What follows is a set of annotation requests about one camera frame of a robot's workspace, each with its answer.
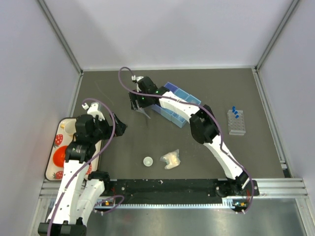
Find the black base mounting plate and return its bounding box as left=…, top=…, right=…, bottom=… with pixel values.
left=99, top=179, right=259, bottom=205

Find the small white plastic cup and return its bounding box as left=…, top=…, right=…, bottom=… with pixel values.
left=143, top=156, right=153, bottom=167

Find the clear bag of cotton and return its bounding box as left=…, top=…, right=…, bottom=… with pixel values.
left=160, top=149, right=181, bottom=170

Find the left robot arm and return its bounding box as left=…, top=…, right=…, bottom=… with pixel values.
left=37, top=114, right=126, bottom=236

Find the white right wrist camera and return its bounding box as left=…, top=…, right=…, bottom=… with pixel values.
left=131, top=75, right=144, bottom=83

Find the orange plastic bowl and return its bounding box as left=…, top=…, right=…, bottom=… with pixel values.
left=53, top=146, right=67, bottom=168

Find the blue compartment organizer box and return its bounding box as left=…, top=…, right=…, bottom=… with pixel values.
left=150, top=82, right=201, bottom=128

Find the clear acrylic test tube rack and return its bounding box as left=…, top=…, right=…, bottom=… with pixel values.
left=227, top=110, right=246, bottom=136

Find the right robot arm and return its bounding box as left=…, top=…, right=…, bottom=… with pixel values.
left=129, top=75, right=250, bottom=196

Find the clear plastic funnel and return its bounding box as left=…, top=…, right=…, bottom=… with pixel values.
left=135, top=108, right=151, bottom=119

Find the grey slotted cable duct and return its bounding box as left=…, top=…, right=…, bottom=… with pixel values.
left=49, top=198, right=249, bottom=209

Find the cream ceramic mug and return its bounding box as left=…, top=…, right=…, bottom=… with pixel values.
left=60, top=119, right=76, bottom=136

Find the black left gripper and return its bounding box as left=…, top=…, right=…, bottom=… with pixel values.
left=90, top=112, right=126, bottom=143

